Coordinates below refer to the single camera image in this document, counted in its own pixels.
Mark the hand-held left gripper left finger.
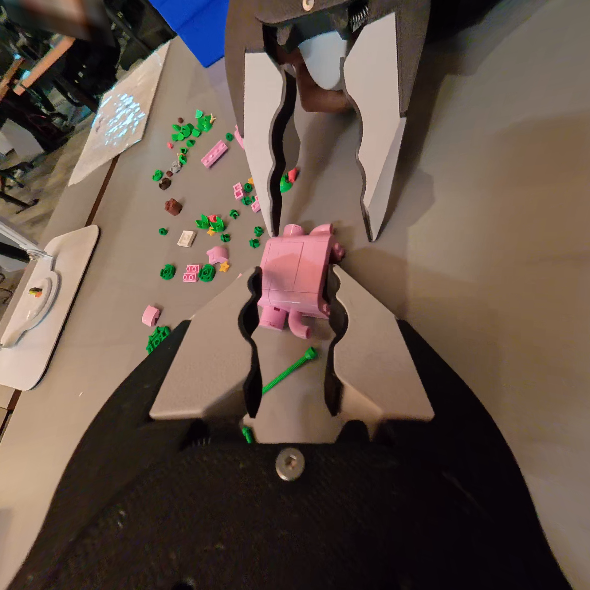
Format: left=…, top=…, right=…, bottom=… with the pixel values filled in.
left=149, top=266, right=263, bottom=431

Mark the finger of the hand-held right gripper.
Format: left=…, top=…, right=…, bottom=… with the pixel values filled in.
left=343, top=11, right=407, bottom=242
left=243, top=52, right=298, bottom=237

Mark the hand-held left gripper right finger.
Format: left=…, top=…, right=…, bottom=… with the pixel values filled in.
left=324, top=265, right=435, bottom=443

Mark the pink square brick base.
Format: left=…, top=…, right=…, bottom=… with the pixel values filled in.
left=257, top=223, right=346, bottom=339

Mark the person's right hand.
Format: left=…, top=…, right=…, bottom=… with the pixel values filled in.
left=286, top=46, right=356, bottom=114

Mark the blue plastic bin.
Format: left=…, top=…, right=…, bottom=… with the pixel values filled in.
left=147, top=0, right=230, bottom=68

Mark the green octagonal web piece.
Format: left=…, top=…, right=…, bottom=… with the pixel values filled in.
left=146, top=325, right=171, bottom=355

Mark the green flexible bar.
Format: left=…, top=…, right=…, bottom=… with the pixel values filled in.
left=242, top=347, right=318, bottom=443

